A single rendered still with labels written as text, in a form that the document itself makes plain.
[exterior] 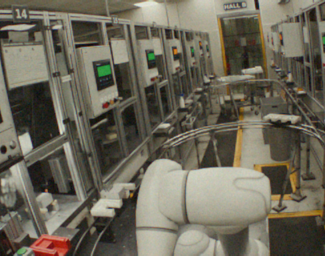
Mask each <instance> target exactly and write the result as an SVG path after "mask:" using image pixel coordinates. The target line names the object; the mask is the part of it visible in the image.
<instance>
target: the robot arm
mask: <svg viewBox="0 0 325 256"><path fill-rule="evenodd" d="M271 197H272V196H271V191H270V181H269V179H268V177H266V176H265V175H264V174H263V173H259V172H257V171H255V170H251V169H247V168H244V167H240V168H236V167H211V168H205V169H200V170H195V171H183V170H182V167H181V166H180V165H179V164H178V163H176V162H174V161H170V160H167V159H161V160H157V161H154V162H153V163H152V164H151V165H150V166H149V168H148V169H147V171H146V173H145V176H144V177H143V181H142V183H141V187H140V190H139V196H138V200H137V210H136V232H137V248H138V256H171V255H172V250H173V248H174V244H175V242H176V237H177V232H178V226H179V225H192V224H197V225H203V226H204V227H208V228H209V229H212V230H213V231H216V234H217V236H218V241H217V240H215V239H211V238H209V237H208V235H205V234H204V233H203V232H202V231H195V230H191V231H186V232H184V233H183V234H182V235H181V236H180V237H179V239H178V242H177V244H176V247H175V249H174V256H268V249H267V246H265V244H264V243H263V242H261V241H259V240H255V239H252V238H250V237H249V225H250V224H254V223H257V222H259V221H261V220H263V219H264V218H266V217H267V216H268V214H269V213H270V212H271V206H272V202H271Z"/></svg>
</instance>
